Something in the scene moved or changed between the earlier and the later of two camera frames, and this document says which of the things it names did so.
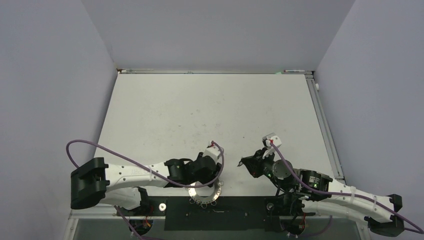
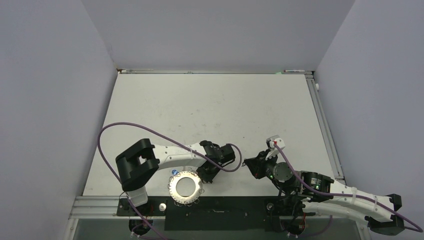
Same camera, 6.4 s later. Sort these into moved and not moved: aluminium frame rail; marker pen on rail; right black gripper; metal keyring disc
Moved: metal keyring disc
Not moved: right black gripper; aluminium frame rail; marker pen on rail
